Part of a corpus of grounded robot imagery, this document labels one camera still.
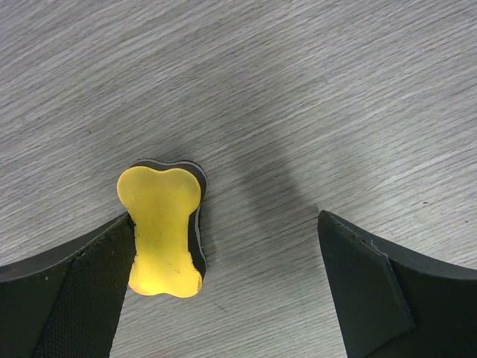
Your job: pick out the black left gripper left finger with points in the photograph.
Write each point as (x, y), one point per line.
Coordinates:
(66, 301)

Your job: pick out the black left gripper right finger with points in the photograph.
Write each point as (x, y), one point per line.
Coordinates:
(394, 302)

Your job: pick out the yellow bone-shaped eraser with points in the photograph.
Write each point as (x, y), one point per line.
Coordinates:
(164, 202)

